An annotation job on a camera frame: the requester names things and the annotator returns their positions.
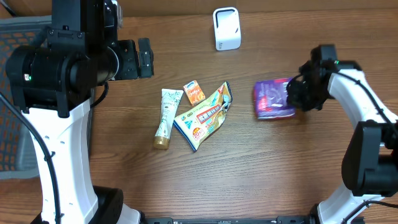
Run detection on purple Carefree pad pack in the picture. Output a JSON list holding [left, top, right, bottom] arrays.
[[253, 78, 295, 119]]

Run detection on white Pantene tube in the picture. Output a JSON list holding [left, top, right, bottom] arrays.
[[154, 88, 184, 149]]

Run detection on small orange tissue pack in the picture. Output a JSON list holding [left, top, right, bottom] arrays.
[[183, 80, 206, 106]]

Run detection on yellow wet wipes pack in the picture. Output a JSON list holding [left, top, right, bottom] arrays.
[[174, 82, 233, 152]]

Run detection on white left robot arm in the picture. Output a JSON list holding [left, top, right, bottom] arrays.
[[6, 0, 154, 224]]

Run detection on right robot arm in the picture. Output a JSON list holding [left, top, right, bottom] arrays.
[[287, 44, 397, 223]]

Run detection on white barcode scanner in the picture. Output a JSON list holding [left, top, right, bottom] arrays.
[[213, 7, 241, 51]]

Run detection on dark grey plastic basket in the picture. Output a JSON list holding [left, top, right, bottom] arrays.
[[0, 16, 94, 180]]

